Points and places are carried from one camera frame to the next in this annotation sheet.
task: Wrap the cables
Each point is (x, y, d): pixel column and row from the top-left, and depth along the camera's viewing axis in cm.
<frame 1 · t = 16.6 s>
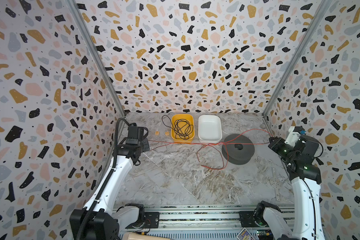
left hand: (140, 140, 79), fingers closed
right hand: (270, 135, 71), fingers closed
yellow plastic bin: (188, 116, 115), point 6 cm above the table
white plastic bin: (209, 128, 113), point 2 cm above the table
small orange tag: (157, 132, 111), on the table
small orange tag 2: (167, 133, 111), on the table

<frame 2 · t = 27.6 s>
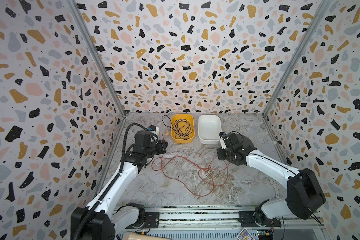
left hand: (167, 141, 79), fingers closed
right hand: (217, 148, 88), fingers closed
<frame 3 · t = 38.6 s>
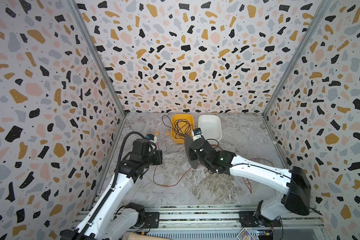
left hand: (162, 151, 77), fingers closed
right hand: (188, 142, 76), fingers closed
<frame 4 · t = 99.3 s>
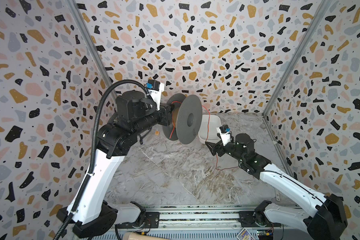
left hand: (174, 102, 54), fingers closed
right hand: (210, 136, 74), fingers open
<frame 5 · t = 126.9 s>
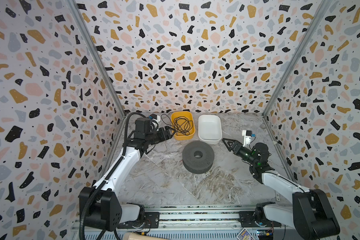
left hand: (171, 129, 78), fingers open
right hand: (223, 139, 79), fingers open
